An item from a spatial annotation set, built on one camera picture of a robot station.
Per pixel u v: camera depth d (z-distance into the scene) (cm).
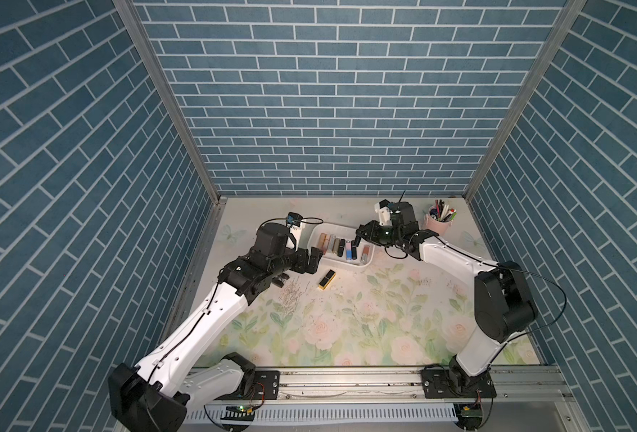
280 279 92
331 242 104
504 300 49
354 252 101
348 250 102
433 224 100
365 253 102
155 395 37
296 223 64
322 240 105
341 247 102
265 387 73
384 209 82
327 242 104
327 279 94
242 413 72
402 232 72
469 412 74
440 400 72
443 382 73
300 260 65
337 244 103
